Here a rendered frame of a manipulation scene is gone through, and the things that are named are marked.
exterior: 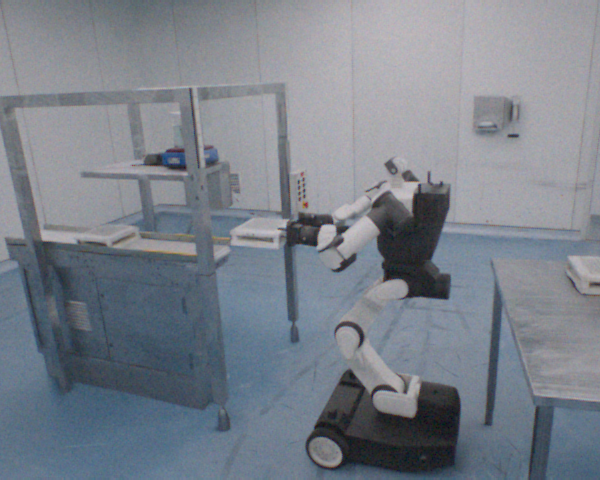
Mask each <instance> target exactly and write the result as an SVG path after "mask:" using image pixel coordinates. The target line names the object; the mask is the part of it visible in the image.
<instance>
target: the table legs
mask: <svg viewBox="0 0 600 480"><path fill-rule="evenodd" d="M502 305H503V304H502V301H501V298H500V295H499V292H498V288H497V285H496V282H495V278H494V289H493V315H492V328H491V341H490V354H489V367H488V380H487V394H486V415H485V424H486V425H487V426H492V425H493V410H494V402H495V390H496V378H497V365H498V354H499V342H500V330H501V318H502ZM554 412H555V407H548V406H538V405H536V408H535V417H534V426H533V434H532V443H531V453H530V461H529V470H528V479H527V480H546V475H547V467H548V459H549V452H550V443H551V435H552V427H553V420H554Z"/></svg>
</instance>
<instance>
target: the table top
mask: <svg viewBox="0 0 600 480"><path fill-rule="evenodd" d="M491 266H492V270H493V275H494V278H495V282H496V285H497V288H498V292H499V295H500V298H501V301H502V304H503V307H504V310H505V314H506V317H507V320H508V324H509V327H510V330H511V333H512V336H513V339H514V342H515V346H516V349H517V352H518V356H519V359H520V362H521V364H522V368H523V371H524V378H525V381H526V384H527V388H528V391H529V394H530V396H531V400H532V403H533V405H538V406H548V407H557V408H567V409H577V410H587V411H596V412H600V295H589V294H587V295H582V294H580V293H579V291H578V289H577V288H576V284H575V282H574V281H573V279H572V278H571V277H569V276H568V274H567V273H566V272H565V267H566V266H567V261H556V260H529V259H502V258H492V259H491Z"/></svg>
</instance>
